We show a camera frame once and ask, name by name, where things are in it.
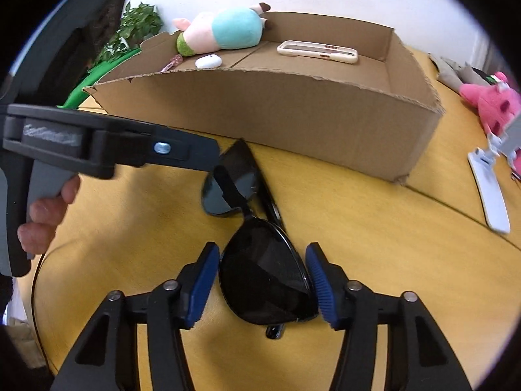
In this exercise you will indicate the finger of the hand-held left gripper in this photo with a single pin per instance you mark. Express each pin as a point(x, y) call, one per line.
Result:
point(179, 150)

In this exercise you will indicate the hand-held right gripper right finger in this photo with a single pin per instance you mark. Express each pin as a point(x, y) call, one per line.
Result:
point(321, 285)

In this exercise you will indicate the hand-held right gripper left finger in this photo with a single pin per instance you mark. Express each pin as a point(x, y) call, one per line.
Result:
point(201, 285)

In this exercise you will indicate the black sunglasses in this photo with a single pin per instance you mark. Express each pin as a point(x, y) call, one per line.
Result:
point(264, 277)

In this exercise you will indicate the pink pen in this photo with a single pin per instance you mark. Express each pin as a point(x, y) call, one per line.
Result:
point(171, 64)

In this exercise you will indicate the white earbud case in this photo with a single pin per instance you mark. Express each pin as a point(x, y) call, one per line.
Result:
point(208, 61)

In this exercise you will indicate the shallow cardboard box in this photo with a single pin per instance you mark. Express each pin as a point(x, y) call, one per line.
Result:
point(285, 110)

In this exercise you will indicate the clear phone case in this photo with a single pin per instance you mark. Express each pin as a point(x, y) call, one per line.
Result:
point(317, 51)

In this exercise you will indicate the person's left hand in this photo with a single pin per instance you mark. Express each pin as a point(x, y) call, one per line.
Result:
point(42, 218)

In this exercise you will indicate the green tablecloth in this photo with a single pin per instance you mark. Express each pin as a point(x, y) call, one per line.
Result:
point(93, 79)

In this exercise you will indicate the large black object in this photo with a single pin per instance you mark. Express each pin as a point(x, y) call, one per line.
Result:
point(53, 40)

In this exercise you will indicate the pink and teal pig plush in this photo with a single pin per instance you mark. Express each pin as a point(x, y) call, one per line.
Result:
point(228, 30)

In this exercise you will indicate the large potted green plant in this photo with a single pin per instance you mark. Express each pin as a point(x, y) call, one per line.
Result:
point(138, 22)

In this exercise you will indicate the white phone stand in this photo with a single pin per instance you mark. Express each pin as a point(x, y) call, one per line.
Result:
point(492, 195)

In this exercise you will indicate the beige cloth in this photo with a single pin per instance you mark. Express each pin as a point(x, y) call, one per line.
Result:
point(452, 73)

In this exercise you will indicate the pink bear plush toy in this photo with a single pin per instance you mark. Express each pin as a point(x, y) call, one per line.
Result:
point(494, 102)

